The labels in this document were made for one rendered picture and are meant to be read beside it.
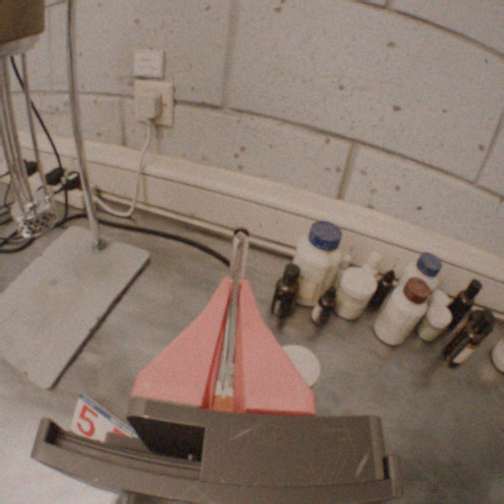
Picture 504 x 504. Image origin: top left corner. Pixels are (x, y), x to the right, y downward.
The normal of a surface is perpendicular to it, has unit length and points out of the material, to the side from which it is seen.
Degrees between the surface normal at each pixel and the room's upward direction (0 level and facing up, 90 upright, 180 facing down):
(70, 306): 0
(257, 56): 90
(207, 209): 90
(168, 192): 90
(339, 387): 0
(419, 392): 0
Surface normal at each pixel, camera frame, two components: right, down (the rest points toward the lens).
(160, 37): -0.32, 0.60
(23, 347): 0.11, -0.75
